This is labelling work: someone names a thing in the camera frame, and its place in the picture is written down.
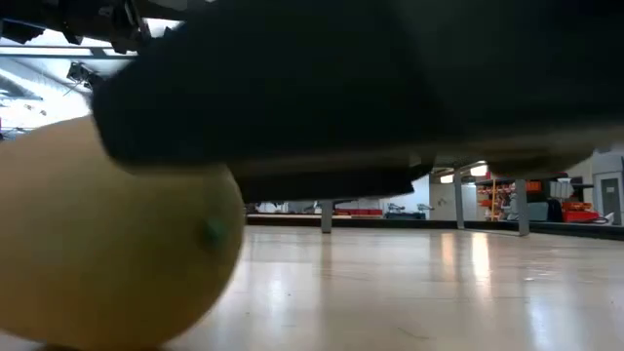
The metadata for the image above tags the large yellow lemon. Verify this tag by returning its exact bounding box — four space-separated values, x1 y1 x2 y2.
0 114 246 351

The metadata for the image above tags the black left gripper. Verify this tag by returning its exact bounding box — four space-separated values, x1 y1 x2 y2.
58 0 153 56

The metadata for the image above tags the black ceiling spotlight cluster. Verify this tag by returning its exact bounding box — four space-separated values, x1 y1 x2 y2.
66 61 103 92

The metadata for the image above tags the grey perforated metal shelf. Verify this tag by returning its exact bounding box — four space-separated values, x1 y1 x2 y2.
320 155 530 238

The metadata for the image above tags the parts bin rack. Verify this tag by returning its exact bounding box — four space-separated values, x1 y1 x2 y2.
475 170 604 225

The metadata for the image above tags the black table frame rail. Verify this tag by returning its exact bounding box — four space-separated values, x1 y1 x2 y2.
246 214 624 241

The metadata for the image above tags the grey door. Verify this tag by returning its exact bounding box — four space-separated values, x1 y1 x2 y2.
599 177 623 225

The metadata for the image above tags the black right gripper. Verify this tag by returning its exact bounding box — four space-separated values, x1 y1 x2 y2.
417 0 624 179

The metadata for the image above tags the black overhead frame bar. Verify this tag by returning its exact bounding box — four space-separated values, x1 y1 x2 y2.
0 45 140 59

